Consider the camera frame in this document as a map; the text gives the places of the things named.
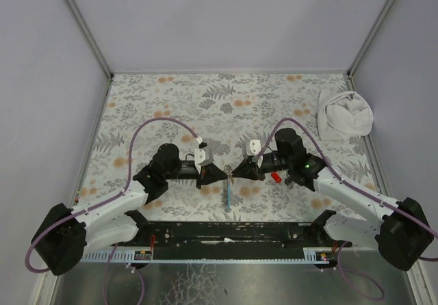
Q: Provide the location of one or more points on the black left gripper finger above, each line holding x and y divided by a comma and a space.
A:
207, 179
212, 170

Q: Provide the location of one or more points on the crumpled white cloth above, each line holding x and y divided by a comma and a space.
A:
343, 115

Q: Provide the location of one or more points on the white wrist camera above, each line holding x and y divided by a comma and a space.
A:
203, 155
251, 149

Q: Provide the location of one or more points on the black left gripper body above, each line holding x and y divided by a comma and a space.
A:
200, 176

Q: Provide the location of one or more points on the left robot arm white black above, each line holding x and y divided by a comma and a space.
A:
66, 234

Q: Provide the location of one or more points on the aluminium frame left post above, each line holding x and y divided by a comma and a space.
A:
83, 27

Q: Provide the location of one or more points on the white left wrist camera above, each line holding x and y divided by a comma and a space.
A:
203, 155

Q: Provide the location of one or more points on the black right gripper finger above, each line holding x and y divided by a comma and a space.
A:
251, 177
246, 168

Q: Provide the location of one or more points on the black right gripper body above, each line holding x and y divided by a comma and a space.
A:
259, 169

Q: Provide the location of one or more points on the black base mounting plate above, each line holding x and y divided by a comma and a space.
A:
171, 233

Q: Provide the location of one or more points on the aluminium frame right post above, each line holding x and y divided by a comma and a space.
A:
377, 24

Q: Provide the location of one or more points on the aluminium frame post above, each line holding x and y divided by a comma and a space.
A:
83, 27
377, 24

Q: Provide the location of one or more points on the key with red tag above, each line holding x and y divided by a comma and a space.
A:
276, 177

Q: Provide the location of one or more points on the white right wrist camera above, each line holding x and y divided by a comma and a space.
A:
251, 149

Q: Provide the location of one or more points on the white slotted cable duct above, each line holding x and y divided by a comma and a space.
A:
211, 254

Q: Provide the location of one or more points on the floral patterned table mat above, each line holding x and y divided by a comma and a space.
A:
144, 111

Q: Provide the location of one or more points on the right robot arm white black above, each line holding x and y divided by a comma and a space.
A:
398, 230

